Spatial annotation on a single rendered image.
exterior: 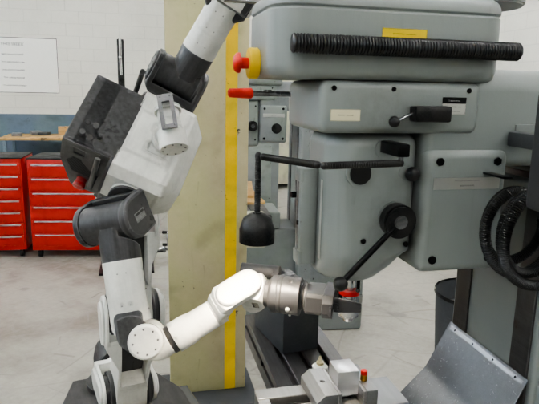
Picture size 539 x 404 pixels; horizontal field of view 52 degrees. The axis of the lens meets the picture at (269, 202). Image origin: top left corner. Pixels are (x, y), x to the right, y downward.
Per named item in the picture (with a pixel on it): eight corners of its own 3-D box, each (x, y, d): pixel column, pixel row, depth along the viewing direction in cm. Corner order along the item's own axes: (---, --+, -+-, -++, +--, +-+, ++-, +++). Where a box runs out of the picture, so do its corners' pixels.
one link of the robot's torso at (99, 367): (91, 389, 202) (90, 357, 199) (146, 378, 211) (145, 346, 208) (101, 420, 184) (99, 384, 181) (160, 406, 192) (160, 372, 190)
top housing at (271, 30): (272, 78, 98) (274, -18, 95) (245, 79, 123) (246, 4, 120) (504, 83, 109) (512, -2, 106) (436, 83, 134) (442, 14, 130)
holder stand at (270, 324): (281, 355, 164) (284, 291, 160) (254, 325, 184) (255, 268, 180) (318, 348, 169) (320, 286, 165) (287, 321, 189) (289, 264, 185)
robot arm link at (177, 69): (174, 32, 146) (150, 75, 151) (173, 42, 138) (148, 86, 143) (212, 54, 150) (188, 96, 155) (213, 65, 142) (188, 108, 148)
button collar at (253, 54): (250, 78, 107) (251, 46, 106) (245, 78, 113) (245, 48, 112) (261, 78, 108) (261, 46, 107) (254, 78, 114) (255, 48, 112)
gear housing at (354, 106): (319, 134, 103) (322, 78, 101) (286, 124, 126) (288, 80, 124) (479, 134, 111) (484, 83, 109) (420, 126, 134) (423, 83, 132)
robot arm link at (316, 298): (333, 291, 119) (278, 284, 122) (330, 332, 121) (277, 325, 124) (338, 272, 131) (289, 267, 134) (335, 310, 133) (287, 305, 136)
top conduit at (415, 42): (294, 52, 95) (295, 31, 94) (288, 54, 99) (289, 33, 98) (523, 61, 105) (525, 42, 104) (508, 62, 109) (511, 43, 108)
